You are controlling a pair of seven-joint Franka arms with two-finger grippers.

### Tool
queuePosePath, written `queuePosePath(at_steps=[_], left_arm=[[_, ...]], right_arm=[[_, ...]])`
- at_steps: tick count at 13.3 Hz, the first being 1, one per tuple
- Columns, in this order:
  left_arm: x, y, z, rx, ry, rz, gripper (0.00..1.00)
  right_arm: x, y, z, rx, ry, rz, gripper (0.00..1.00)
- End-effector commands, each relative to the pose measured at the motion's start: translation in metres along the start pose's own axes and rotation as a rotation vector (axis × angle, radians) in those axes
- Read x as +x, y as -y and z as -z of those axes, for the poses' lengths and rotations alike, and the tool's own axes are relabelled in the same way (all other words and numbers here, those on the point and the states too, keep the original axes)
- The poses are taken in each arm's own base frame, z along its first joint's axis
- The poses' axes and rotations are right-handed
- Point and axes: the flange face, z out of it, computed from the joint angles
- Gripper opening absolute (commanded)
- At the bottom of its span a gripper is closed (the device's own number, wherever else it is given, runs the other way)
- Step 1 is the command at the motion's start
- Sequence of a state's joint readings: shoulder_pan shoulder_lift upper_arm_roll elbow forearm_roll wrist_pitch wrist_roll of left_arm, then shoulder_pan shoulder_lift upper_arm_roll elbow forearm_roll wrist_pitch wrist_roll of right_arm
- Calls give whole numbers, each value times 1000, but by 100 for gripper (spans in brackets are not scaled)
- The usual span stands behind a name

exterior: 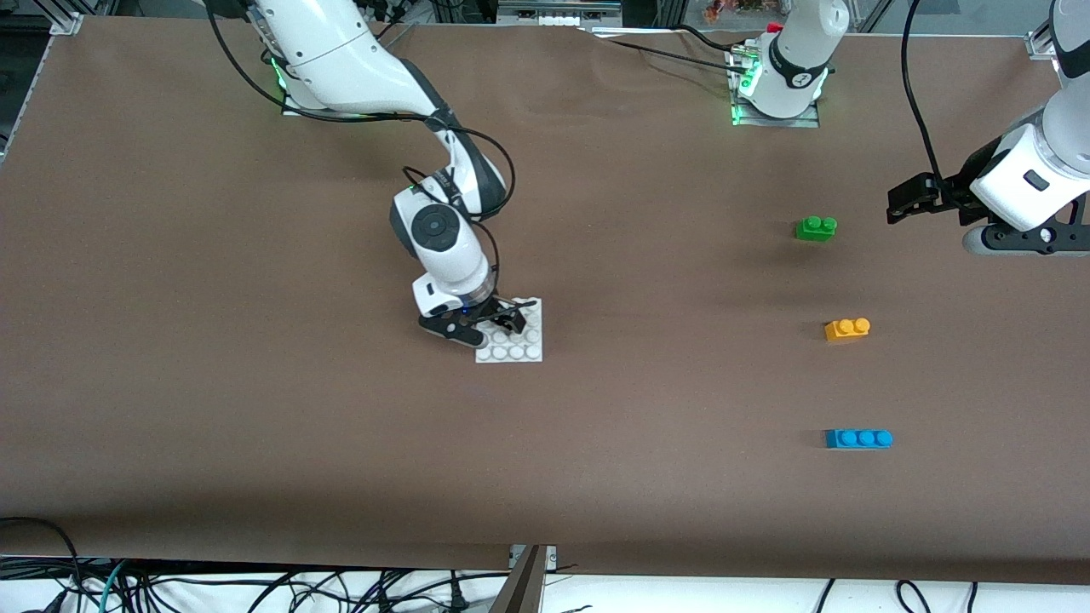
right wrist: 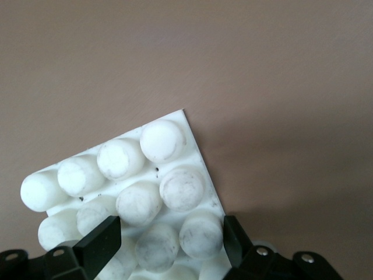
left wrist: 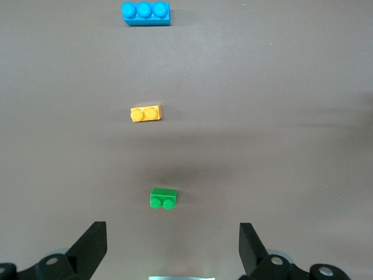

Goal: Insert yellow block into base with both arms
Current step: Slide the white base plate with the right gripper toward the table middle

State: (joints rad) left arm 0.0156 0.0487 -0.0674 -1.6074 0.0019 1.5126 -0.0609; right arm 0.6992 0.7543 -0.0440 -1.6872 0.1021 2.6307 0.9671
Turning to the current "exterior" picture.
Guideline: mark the dark wooden beam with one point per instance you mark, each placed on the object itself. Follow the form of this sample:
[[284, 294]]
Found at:
[[521, 587]]

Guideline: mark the yellow two-stud block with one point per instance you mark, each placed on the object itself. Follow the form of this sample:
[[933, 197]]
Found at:
[[846, 330]]

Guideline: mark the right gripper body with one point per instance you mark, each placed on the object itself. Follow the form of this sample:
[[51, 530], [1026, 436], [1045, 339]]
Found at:
[[496, 310]]

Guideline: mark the white studded base plate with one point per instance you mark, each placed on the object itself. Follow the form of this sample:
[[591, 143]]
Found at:
[[519, 347]]

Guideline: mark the blue three-stud block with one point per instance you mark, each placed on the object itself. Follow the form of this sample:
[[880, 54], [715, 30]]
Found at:
[[856, 439]]

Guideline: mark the white power strip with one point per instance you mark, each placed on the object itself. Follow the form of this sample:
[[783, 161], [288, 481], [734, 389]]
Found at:
[[559, 20]]

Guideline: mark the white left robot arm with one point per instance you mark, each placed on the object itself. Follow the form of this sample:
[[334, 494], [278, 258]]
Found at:
[[796, 60]]

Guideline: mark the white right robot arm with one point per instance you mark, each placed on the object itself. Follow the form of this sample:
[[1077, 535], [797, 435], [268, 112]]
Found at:
[[341, 51]]

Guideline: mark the metal table edge bracket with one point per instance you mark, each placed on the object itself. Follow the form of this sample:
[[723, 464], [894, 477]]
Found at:
[[549, 555]]

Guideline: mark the green two-stud block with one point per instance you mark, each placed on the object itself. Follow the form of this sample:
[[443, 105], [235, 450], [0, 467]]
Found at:
[[815, 230]]

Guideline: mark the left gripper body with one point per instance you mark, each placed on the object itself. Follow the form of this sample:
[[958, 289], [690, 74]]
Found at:
[[957, 189]]

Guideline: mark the orange patterned object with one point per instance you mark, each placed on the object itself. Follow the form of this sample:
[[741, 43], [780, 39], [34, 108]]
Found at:
[[732, 8]]

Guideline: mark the aluminium corner profile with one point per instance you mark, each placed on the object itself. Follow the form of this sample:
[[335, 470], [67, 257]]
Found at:
[[66, 22], [1041, 47]]

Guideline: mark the brown paper table cover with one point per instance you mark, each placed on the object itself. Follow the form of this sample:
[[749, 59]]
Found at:
[[545, 426]]

